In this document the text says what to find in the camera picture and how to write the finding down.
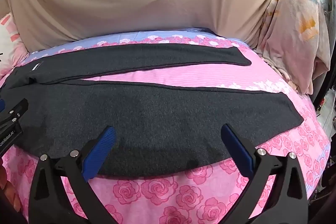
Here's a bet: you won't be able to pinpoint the pink rose print bedsheet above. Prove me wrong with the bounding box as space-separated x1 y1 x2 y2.
0 30 332 224

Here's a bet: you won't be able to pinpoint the dark grey pants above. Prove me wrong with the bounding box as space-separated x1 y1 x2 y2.
5 43 303 177

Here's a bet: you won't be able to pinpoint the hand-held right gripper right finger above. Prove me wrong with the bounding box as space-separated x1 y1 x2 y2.
221 124 309 224

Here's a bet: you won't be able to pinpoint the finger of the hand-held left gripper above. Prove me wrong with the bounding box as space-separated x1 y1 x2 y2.
0 98 29 132

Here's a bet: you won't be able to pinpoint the person's left forearm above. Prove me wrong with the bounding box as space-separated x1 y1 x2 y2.
0 157 20 215

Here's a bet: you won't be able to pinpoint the pale floral quilt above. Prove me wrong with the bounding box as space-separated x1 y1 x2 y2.
259 0 331 94

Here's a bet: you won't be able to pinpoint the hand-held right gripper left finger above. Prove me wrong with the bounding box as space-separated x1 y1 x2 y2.
28 126 117 224

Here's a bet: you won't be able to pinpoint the pink and white pillow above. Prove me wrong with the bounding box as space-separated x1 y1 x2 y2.
0 12 29 76

